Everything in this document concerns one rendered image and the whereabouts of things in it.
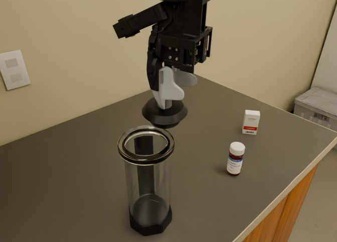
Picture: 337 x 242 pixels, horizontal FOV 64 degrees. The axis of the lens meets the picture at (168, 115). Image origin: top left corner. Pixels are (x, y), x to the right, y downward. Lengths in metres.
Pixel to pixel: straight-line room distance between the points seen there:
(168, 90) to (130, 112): 0.59
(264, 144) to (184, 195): 0.34
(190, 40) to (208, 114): 0.65
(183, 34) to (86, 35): 0.64
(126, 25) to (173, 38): 0.09
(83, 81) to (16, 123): 0.27
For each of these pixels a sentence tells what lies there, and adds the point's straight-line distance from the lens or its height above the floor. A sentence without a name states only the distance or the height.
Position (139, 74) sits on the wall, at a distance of 1.19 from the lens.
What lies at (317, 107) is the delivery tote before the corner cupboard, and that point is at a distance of 2.59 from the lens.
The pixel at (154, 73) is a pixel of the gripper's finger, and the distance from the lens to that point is 0.44.
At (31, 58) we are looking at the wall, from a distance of 0.97.
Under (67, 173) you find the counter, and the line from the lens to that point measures 0.82.
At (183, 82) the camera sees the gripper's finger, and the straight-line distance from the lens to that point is 0.51.
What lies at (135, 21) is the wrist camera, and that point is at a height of 1.38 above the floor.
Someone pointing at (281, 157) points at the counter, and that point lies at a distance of 0.89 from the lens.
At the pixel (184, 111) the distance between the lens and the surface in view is 0.52.
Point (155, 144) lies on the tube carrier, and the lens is 0.57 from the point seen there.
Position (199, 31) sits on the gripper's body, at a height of 1.38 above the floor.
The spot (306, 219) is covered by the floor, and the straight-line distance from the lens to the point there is 2.04.
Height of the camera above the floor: 1.48
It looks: 32 degrees down
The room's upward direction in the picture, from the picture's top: straight up
